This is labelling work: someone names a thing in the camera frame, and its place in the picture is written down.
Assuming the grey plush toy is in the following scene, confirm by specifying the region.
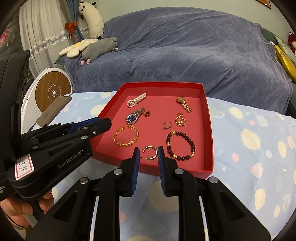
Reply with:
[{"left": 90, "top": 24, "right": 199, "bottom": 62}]
[{"left": 80, "top": 37, "right": 118, "bottom": 65}]

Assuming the black gold bead bracelet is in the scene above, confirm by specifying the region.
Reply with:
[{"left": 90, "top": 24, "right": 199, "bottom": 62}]
[{"left": 165, "top": 130, "right": 196, "bottom": 162}]

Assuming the gold chain necklace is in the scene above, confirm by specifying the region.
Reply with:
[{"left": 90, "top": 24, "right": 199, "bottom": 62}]
[{"left": 174, "top": 112, "right": 187, "bottom": 128}]

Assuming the red cardboard tray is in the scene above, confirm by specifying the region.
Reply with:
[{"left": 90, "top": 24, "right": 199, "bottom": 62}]
[{"left": 92, "top": 82, "right": 214, "bottom": 179}]

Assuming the red monkey plush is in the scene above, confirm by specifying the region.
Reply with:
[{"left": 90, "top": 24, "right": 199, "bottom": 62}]
[{"left": 288, "top": 32, "right": 296, "bottom": 55}]

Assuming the round wooden white device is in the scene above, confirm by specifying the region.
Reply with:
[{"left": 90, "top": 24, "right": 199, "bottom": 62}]
[{"left": 21, "top": 68, "right": 73, "bottom": 134}]

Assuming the left hand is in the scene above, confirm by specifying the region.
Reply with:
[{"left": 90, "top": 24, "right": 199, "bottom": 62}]
[{"left": 1, "top": 190, "right": 54, "bottom": 228}]

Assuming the pearl bracelet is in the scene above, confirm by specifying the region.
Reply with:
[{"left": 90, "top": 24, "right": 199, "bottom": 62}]
[{"left": 126, "top": 92, "right": 147, "bottom": 108}]

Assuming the white llama plush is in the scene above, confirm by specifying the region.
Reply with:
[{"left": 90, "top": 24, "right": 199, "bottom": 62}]
[{"left": 78, "top": 2, "right": 104, "bottom": 39}]

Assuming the dark blue blanket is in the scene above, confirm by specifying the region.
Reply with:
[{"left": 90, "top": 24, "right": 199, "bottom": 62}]
[{"left": 64, "top": 7, "right": 293, "bottom": 114}]

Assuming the silver blue-dial wristwatch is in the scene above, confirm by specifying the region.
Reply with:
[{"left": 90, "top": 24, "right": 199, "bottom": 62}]
[{"left": 125, "top": 108, "right": 145, "bottom": 126}]

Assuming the framed wall picture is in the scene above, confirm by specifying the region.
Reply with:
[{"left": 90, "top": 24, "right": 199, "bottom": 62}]
[{"left": 257, "top": 0, "right": 271, "bottom": 9}]

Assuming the blue planet-print bedsheet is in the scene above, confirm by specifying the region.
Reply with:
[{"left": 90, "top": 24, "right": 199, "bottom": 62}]
[{"left": 32, "top": 91, "right": 296, "bottom": 241}]

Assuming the gold chain bangle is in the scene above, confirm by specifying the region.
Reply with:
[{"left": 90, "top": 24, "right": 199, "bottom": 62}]
[{"left": 113, "top": 126, "right": 139, "bottom": 147}]

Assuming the gold wristwatch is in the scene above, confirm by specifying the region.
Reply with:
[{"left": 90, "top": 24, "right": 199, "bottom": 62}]
[{"left": 176, "top": 96, "right": 192, "bottom": 113}]

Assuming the flower-shaped cushion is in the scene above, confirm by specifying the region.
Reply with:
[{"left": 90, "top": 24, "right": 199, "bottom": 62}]
[{"left": 59, "top": 39, "right": 98, "bottom": 58}]

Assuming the white curtain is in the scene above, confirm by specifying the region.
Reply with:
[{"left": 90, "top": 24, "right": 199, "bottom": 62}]
[{"left": 19, "top": 0, "right": 89, "bottom": 78}]

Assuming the red bow curtain tie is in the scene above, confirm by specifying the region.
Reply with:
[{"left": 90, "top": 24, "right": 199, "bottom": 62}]
[{"left": 65, "top": 21, "right": 77, "bottom": 38}]

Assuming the yellow pillow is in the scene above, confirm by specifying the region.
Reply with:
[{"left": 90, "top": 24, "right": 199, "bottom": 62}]
[{"left": 274, "top": 45, "right": 296, "bottom": 83}]

